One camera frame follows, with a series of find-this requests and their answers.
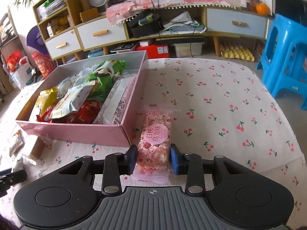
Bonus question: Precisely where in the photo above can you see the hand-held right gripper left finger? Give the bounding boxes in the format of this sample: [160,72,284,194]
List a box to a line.
[58,145,139,195]

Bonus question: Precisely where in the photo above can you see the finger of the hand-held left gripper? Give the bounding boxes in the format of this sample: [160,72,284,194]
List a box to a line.
[0,170,28,197]

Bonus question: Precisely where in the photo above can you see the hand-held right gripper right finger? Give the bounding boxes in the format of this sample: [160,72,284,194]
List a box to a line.
[169,144,250,194]

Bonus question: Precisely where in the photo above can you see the pink rice cake packet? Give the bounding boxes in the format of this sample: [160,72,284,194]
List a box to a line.
[133,104,174,182]

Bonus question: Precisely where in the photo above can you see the pink cardboard box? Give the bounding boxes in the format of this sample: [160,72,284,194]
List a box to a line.
[15,50,149,148]

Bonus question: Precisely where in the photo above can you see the green snack packet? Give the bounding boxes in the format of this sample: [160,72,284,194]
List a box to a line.
[86,60,126,99]

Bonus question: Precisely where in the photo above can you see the brown stick snack packet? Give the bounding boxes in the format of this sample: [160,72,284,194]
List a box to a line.
[29,136,45,160]

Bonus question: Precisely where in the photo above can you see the long white snack packet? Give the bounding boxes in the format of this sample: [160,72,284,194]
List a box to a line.
[92,75,138,125]

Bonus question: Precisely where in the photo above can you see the cherry print tablecloth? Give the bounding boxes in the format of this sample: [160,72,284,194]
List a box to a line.
[0,57,305,221]

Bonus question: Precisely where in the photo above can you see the red snack packet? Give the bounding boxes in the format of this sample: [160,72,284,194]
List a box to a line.
[36,106,54,123]
[66,100,102,125]

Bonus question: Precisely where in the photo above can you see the white blue snack packet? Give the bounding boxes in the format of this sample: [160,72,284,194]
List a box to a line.
[45,83,94,121]

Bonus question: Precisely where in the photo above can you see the gold snack bar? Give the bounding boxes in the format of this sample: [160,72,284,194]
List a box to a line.
[35,87,59,117]

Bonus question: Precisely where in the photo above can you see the white red plastic bag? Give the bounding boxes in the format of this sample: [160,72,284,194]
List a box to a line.
[6,50,33,90]

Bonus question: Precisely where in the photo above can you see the red flat box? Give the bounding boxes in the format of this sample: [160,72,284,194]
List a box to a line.
[146,43,170,58]

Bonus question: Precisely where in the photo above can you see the clear plastic storage bin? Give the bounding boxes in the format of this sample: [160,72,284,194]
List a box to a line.
[87,48,104,58]
[172,42,205,57]

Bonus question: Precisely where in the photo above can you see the red patterned bag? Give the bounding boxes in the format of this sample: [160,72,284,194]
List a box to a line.
[31,50,58,79]

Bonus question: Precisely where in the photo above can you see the yellow egg tray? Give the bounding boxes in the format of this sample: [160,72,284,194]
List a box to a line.
[219,42,255,62]

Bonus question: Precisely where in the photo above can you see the long wooden TV stand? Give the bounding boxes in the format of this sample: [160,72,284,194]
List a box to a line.
[76,4,274,56]

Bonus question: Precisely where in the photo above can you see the black open box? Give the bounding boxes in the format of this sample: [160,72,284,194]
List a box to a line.
[127,11,165,38]

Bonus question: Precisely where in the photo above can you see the tall wooden shelf cabinet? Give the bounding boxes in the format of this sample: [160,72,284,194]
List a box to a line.
[32,0,83,64]

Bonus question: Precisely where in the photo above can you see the purple hat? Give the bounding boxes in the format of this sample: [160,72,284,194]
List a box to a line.
[26,26,49,56]

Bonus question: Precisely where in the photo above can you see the blue plastic stool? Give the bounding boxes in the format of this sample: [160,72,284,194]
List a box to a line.
[256,14,307,111]

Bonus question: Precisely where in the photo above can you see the small cardboard box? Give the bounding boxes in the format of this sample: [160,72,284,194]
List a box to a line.
[79,7,100,22]

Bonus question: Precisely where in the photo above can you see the pink fringed cloth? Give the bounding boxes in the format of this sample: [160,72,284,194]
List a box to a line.
[106,0,237,27]

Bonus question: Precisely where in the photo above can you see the orange fruit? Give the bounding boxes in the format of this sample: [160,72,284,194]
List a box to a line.
[255,2,271,15]

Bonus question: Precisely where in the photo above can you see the black television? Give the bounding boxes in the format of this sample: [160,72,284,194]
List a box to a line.
[274,0,307,26]

